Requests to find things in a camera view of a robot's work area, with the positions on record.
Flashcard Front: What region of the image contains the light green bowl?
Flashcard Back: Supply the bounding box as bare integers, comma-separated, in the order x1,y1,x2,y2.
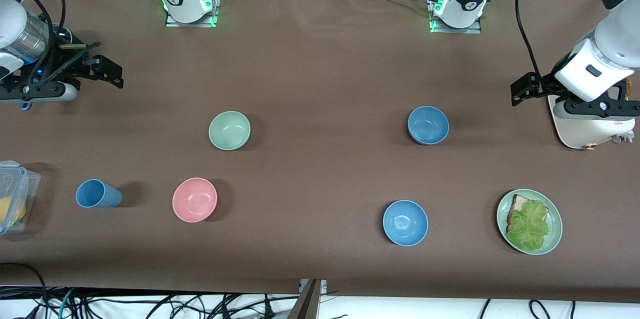
208,110,251,151

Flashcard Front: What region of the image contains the teal floor cable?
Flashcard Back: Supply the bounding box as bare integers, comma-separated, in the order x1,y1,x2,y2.
59,288,77,319

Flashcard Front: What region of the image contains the green lettuce leaf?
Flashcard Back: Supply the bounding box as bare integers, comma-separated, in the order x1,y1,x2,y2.
506,199,551,252

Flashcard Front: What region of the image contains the black floor cable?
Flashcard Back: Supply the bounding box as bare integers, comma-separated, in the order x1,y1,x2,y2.
528,299,552,319
0,262,49,319

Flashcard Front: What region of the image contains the yellow item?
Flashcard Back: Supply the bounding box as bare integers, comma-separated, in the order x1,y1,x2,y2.
0,196,27,225

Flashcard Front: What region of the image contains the clear plastic container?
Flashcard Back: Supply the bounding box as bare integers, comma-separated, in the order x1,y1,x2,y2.
0,160,42,236

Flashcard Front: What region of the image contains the dark blue round object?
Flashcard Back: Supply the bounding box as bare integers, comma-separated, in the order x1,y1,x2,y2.
52,24,74,46

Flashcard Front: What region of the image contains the light green plate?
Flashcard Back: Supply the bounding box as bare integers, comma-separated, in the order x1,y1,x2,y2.
496,188,564,256

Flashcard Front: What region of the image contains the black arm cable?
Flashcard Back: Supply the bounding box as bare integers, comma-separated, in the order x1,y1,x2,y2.
0,0,68,85
514,0,546,80

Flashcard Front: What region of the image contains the blue bowl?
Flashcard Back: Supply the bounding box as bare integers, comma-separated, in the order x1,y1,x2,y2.
407,105,450,146
382,199,429,247

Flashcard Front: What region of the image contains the blue ribbed cup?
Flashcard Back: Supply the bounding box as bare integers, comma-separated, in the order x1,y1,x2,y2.
75,179,123,209

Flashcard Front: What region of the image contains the table leg bracket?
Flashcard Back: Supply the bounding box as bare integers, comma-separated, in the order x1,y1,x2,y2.
287,279,328,319

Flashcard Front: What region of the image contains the pink bowl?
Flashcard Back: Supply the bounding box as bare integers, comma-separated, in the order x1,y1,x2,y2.
172,177,219,223

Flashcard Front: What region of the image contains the toast bread slice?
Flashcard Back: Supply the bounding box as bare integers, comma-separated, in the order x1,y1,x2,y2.
506,194,534,232

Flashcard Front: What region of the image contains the white toaster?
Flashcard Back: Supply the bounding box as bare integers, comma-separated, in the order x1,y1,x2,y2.
548,94,637,150

